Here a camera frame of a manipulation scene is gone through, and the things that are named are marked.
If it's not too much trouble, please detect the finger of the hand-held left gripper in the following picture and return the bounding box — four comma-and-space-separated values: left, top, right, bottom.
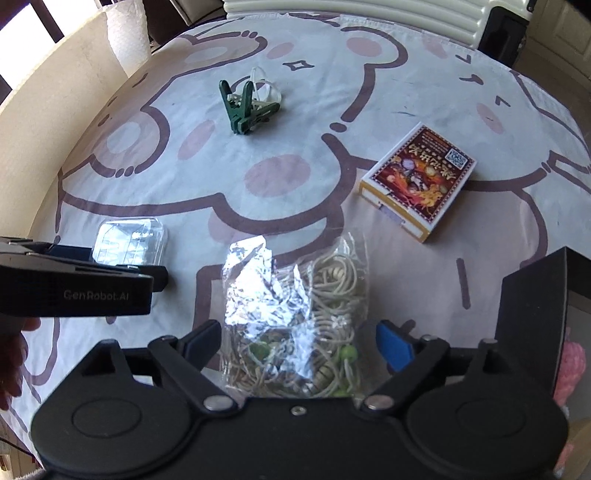
0, 255, 169, 292
0, 237, 95, 265

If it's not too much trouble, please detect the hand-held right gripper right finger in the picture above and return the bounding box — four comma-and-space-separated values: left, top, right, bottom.
362, 320, 504, 411

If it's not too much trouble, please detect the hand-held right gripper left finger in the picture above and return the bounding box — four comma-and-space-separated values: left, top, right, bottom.
76, 320, 237, 414

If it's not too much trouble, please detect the clear plastic case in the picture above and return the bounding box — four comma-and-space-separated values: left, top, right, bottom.
92, 218, 169, 267

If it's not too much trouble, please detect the clear bag of string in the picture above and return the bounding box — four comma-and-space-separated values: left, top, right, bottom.
217, 233, 370, 398

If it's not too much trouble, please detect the black cardboard box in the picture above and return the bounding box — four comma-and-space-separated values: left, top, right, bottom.
494, 246, 591, 402

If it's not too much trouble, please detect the red card box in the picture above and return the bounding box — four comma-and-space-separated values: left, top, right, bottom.
359, 122, 476, 243

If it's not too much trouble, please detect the pink crochet doll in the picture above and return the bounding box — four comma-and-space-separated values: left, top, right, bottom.
551, 339, 591, 407

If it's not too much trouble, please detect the green plastic clip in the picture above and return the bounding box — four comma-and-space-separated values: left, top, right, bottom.
218, 67, 283, 137

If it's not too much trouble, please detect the person's left hand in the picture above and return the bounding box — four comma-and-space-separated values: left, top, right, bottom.
0, 318, 41, 409

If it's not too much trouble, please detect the bear print tablecloth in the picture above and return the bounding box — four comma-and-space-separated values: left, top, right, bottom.
0, 11, 591, 416

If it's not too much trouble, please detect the white ribbed suitcase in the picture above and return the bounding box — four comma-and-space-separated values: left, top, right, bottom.
223, 0, 532, 65

